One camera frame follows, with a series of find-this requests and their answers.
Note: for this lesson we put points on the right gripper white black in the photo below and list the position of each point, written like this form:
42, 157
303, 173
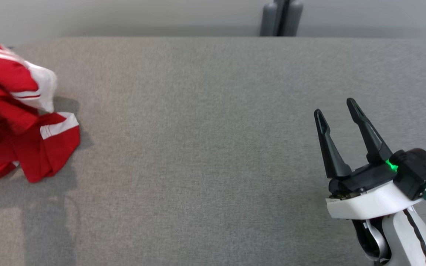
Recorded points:
368, 203

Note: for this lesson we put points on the red and white garment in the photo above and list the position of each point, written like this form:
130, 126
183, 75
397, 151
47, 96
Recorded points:
9, 147

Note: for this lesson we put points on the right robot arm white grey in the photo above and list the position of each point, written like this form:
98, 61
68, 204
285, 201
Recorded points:
398, 240

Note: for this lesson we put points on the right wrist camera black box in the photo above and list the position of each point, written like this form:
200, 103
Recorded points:
418, 171

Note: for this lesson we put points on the grey stand post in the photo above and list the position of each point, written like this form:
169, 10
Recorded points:
272, 18

